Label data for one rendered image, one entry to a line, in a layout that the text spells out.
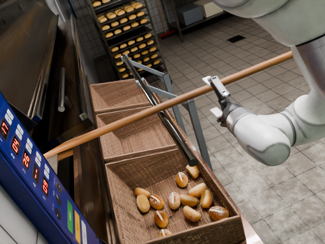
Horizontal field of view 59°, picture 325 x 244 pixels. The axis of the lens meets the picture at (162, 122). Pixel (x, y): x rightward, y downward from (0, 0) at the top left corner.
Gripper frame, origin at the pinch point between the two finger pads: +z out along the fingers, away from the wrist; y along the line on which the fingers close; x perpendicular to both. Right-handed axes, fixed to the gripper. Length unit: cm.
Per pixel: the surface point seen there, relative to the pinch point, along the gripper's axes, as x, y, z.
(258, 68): 23.1, 0.2, 4.8
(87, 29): -44, 51, 505
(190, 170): -12, 54, 27
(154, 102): -19.2, 2.0, 15.8
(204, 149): 3, 59, 44
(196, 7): 156, 71, 437
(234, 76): 12.9, -0.4, 5.2
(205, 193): -12, 54, 7
